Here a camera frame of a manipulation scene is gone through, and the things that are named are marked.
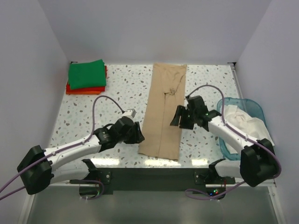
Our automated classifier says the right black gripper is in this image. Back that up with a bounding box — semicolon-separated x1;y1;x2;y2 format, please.
170;104;198;129

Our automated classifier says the beige t shirt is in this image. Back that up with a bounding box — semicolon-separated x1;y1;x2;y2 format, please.
138;63;187;161

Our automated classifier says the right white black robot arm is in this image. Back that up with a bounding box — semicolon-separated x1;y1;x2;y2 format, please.
170;96;281;187

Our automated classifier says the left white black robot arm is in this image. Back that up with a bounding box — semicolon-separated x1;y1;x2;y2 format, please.
17;116;145;195

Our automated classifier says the folded red t shirt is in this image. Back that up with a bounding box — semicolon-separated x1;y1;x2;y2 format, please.
66;65;107;92

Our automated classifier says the clear blue plastic bin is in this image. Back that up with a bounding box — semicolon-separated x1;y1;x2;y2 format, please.
216;97;273;161

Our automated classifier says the white cloth in bin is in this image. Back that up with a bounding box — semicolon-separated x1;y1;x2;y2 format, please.
224;105;275;146

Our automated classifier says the folded orange t shirt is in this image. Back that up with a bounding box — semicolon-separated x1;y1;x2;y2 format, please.
65;90;101;95

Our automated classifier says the folded green t shirt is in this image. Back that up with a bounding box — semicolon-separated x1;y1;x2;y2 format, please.
68;59;107;90

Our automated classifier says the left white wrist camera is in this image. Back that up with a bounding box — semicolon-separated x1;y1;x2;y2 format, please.
122;109;136;120

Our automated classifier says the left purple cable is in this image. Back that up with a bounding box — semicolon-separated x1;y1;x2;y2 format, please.
0;95;128;201

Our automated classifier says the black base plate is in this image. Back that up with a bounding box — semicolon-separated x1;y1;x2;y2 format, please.
70;168;235;196

